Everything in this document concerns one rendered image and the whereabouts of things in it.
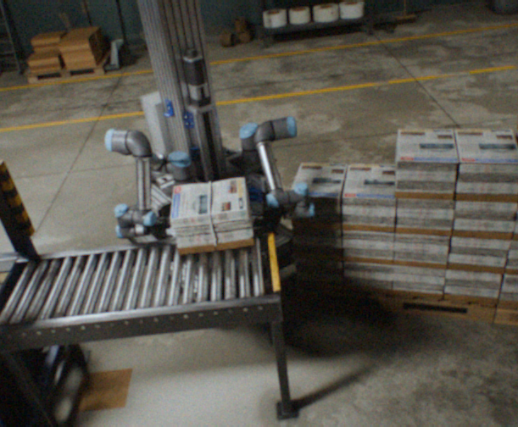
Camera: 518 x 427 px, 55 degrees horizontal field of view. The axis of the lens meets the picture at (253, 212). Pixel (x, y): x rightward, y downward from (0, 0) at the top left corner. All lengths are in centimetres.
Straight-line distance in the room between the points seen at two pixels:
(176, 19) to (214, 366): 194
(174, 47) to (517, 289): 230
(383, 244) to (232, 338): 107
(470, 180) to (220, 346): 168
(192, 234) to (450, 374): 157
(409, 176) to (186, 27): 143
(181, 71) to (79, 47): 560
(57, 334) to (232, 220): 93
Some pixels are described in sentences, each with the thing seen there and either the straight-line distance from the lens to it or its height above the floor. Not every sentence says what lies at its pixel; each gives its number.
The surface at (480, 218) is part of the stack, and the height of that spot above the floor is 73.
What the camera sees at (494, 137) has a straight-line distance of 288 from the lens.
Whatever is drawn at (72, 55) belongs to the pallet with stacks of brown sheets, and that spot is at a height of 35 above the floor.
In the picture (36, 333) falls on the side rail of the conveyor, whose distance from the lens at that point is 245.
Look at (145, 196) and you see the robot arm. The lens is 258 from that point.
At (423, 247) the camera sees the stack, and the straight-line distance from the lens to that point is 292.
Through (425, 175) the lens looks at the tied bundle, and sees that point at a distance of 267.
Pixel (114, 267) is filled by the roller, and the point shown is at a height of 80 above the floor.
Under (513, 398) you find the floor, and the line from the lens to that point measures 299.
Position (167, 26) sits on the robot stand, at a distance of 288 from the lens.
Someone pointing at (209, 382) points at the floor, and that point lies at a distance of 298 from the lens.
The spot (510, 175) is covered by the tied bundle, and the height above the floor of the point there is 99.
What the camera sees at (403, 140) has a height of 107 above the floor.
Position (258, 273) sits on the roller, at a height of 80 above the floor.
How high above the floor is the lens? 232
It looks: 34 degrees down
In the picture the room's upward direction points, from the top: 8 degrees counter-clockwise
